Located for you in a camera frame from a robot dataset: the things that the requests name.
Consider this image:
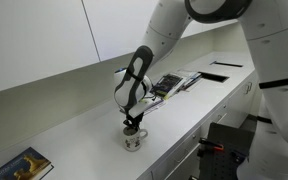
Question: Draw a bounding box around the short silver drawer handle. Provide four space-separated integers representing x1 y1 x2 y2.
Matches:
215 112 229 124

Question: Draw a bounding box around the wide white drawer front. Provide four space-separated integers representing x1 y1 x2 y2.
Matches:
149 127 202 180

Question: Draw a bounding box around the black cover magazine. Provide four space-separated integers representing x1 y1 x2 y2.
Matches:
150 73 184 101

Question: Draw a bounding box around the flat pale magazine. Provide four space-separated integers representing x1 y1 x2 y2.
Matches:
138 96 167 116

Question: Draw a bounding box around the stack of dark magazines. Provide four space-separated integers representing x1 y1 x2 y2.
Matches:
177 69 204 93

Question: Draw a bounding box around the white upper wall cabinet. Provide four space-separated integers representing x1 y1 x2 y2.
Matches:
0 0 239 97

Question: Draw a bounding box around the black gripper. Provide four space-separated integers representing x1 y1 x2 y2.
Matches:
122 112 143 133

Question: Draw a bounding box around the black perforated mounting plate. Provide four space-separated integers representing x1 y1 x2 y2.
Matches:
197 122 256 180

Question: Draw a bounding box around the narrow white drawer front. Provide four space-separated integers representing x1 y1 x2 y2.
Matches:
199 102 231 138

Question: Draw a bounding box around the white mug with cartoon print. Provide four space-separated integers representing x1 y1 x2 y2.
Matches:
122 126 149 153

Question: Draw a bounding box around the book with blue gold cover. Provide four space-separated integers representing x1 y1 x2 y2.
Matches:
0 146 55 180

